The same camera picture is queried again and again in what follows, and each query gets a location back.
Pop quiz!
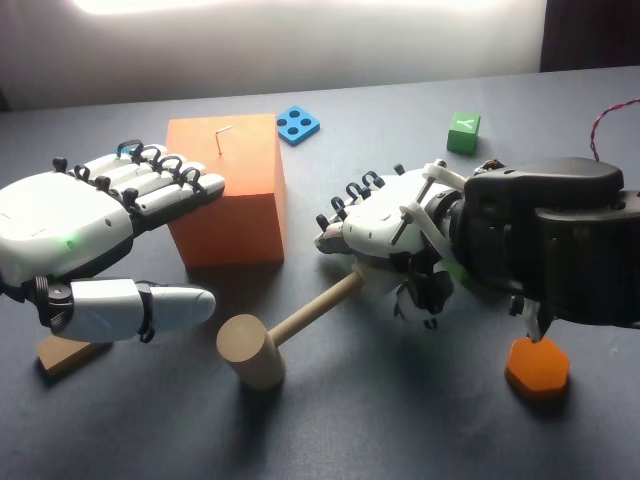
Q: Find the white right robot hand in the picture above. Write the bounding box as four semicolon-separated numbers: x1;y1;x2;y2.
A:
313;159;469;329

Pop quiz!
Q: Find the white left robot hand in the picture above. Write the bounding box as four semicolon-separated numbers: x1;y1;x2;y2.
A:
0;139;226;345

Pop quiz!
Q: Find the large orange wooden block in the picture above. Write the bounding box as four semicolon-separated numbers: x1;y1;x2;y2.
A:
164;112;289;267

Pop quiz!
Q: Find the wooden mallet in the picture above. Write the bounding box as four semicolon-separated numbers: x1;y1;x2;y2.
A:
215;272;364;391

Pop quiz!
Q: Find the blue square four-hole block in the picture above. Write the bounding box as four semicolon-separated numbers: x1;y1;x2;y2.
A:
275;105;321;146

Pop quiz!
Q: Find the plain wooden wedge block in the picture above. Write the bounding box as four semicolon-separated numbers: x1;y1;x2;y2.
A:
34;333;109;377

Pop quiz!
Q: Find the orange hexagon block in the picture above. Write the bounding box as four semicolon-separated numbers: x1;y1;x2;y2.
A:
504;337;571;400

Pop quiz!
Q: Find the green letter cube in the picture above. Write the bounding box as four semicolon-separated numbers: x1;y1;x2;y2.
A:
446;111;482;154

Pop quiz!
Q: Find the dark curtain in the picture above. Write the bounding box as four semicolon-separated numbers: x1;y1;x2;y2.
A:
539;0;640;74

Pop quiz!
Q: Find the red twisted cable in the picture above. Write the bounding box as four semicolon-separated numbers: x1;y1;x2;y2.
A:
589;98;640;162

